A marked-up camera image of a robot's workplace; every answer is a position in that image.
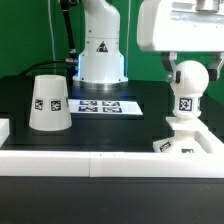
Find white lamp bulb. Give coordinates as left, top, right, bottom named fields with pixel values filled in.
left=170, top=60, right=209, bottom=119

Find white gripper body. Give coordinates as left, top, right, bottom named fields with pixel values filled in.
left=137, top=0, right=224, bottom=52

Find white left fence bar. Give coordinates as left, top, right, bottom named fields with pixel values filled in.
left=0, top=119, right=10, bottom=147

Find white fence bar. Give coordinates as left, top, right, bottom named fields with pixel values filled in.
left=0, top=150, right=224, bottom=178
left=194, top=127, right=224, bottom=154
left=0, top=119, right=10, bottom=147

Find white thin cable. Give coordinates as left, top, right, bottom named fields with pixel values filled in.
left=47, top=0, right=57, bottom=61

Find white front fence bar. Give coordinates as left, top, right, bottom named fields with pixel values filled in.
left=0, top=150, right=224, bottom=178

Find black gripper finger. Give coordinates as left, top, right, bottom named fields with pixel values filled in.
left=161, top=52, right=181, bottom=83
left=207, top=52, right=224, bottom=81

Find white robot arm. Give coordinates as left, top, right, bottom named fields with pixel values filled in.
left=73, top=0, right=224, bottom=89

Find white lamp base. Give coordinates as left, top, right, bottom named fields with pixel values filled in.
left=153, top=117, right=208, bottom=154

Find white marker sheet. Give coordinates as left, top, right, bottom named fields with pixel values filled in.
left=68, top=99, right=142, bottom=115

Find white lamp shade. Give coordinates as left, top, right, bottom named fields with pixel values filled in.
left=29, top=75, right=72, bottom=131

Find white right fence bar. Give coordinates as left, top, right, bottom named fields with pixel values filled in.
left=194, top=127, right=224, bottom=154

